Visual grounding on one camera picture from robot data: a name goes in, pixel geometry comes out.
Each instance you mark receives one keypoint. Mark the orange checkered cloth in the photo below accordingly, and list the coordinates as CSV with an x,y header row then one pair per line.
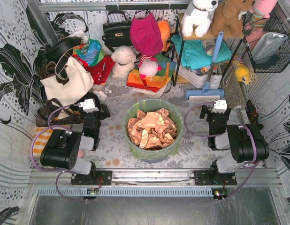
x,y
41,142

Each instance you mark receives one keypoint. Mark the teal folded cloth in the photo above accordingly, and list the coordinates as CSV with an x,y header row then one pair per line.
x,y
194,55

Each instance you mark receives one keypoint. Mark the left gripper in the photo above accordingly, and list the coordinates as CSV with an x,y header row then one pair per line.
x,y
103,111

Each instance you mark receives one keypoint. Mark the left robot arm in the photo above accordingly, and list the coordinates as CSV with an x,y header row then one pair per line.
x,y
62,151

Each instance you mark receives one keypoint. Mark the colourful printed bag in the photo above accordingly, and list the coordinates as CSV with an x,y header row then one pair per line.
x,y
89,54

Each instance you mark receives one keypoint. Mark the orange plush toy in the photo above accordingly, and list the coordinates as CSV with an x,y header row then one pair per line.
x,y
164,31

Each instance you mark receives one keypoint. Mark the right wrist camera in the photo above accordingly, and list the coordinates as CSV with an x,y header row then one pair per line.
x,y
220,106

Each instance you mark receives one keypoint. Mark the cream canvas tote bag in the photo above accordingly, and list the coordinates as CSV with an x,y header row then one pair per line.
x,y
79,83

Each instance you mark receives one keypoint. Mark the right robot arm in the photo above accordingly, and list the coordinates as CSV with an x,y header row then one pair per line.
x,y
245,143

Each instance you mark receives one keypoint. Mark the rainbow striped cloth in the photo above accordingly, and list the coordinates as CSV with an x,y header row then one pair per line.
x,y
161,79

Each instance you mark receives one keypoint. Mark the magenta cloth bag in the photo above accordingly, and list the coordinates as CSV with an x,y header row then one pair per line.
x,y
145,35

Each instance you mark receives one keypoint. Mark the white plush dog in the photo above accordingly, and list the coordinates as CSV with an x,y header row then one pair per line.
x,y
198,17

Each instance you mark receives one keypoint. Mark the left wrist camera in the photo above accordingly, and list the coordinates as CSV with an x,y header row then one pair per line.
x,y
88,104

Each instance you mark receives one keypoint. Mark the black round hat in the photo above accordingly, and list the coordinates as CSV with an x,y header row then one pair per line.
x,y
56,51

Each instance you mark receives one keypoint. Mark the black wire basket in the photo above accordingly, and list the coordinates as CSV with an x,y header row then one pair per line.
x,y
281,59

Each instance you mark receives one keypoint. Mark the red cloth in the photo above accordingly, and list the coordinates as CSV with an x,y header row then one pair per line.
x,y
102,70

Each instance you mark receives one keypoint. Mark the black leather handbag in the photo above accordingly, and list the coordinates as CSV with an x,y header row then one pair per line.
x,y
116,34

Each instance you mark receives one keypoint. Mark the wooden metal shelf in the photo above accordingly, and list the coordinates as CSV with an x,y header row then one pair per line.
x,y
226,34

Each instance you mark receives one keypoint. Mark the silver foil pouch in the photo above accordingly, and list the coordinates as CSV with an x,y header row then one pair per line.
x,y
268,45

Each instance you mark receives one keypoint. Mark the brown teddy bear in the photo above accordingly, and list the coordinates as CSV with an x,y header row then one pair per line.
x,y
227,14

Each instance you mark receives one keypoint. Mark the crumpled brown paper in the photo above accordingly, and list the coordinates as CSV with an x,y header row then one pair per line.
x,y
152,130

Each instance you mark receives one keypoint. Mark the yellow plush toy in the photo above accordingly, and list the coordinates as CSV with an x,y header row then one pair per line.
x,y
242,73

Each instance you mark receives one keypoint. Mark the blue trash bin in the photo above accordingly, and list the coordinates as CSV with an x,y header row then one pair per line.
x,y
152,161

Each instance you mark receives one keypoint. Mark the green trash bag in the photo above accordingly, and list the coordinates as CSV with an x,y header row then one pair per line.
x,y
152,105

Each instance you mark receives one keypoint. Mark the white shoe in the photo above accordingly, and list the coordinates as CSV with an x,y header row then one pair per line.
x,y
198,81

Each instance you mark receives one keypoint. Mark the pink plush doll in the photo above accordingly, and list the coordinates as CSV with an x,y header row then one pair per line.
x,y
148,66

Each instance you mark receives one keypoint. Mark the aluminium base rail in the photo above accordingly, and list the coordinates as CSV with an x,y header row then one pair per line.
x,y
160,178

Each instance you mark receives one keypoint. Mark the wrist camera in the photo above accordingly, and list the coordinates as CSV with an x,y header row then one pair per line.
x,y
88,104
220,106

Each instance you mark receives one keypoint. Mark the white plush sheep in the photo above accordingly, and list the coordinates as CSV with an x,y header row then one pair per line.
x,y
124,61

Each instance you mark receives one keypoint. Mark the pink plush toy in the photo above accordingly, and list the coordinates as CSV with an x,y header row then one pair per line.
x,y
261,12

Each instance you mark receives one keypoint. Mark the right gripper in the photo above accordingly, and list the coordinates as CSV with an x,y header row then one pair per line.
x,y
204,112

